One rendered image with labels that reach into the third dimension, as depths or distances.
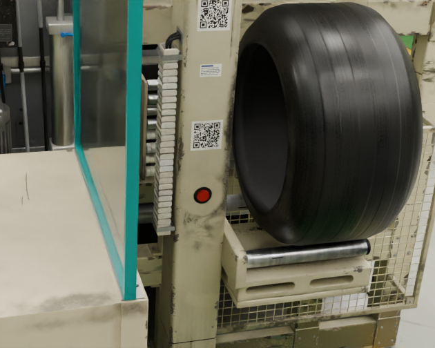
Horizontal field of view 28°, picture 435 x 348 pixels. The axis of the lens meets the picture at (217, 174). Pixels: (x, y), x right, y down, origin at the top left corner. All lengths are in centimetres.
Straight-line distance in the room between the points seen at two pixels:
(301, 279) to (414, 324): 145
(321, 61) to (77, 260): 76
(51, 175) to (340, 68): 67
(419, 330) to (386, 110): 174
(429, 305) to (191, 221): 179
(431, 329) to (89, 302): 238
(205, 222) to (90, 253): 70
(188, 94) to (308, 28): 31
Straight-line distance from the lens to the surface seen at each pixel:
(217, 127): 201
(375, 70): 196
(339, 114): 190
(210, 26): 192
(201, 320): 229
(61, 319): 135
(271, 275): 217
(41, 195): 165
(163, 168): 204
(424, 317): 364
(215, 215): 212
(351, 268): 224
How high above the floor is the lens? 206
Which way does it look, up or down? 27 degrees down
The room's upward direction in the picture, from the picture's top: 4 degrees clockwise
